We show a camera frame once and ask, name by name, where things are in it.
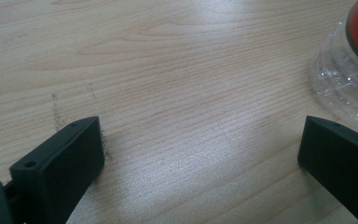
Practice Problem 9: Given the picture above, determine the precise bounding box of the clear plastic bottle red label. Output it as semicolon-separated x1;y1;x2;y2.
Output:
310;0;358;129

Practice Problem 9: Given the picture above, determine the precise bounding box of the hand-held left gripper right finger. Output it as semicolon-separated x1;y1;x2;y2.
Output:
296;115;358;224

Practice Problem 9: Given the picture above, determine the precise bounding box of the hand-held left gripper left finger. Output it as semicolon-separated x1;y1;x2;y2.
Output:
8;116;105;224

